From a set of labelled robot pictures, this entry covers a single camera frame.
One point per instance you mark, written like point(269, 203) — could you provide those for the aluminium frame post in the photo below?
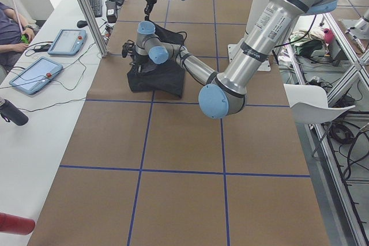
point(93, 27)

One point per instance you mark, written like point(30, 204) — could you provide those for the black power brick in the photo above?
point(111, 11)

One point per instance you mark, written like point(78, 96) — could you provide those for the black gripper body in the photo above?
point(139, 62)
point(149, 0)

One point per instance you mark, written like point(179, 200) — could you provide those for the pile of clothes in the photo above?
point(312, 45)

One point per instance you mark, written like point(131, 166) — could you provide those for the black graphic t-shirt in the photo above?
point(162, 72)

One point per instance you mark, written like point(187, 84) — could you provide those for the black computer mouse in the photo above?
point(81, 23)

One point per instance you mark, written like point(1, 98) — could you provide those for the black keyboard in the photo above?
point(96, 6)

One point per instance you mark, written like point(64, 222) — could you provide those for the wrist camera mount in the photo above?
point(128, 49)

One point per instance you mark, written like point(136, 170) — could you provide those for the black water bottle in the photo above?
point(10, 113)

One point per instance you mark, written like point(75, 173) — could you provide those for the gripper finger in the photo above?
point(146, 15)

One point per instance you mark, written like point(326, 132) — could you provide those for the seated person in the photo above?
point(12, 29)

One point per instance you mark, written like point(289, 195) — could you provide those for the near blue teach pendant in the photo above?
point(36, 76)

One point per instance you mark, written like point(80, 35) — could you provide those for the red cylinder bottle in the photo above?
point(16, 225)

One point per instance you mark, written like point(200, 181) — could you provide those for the blue teach pendant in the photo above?
point(36, 76)
point(68, 42)

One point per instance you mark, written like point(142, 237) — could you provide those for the white plastic chair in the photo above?
point(309, 104)

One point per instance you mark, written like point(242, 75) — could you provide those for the far blue teach pendant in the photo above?
point(68, 42)

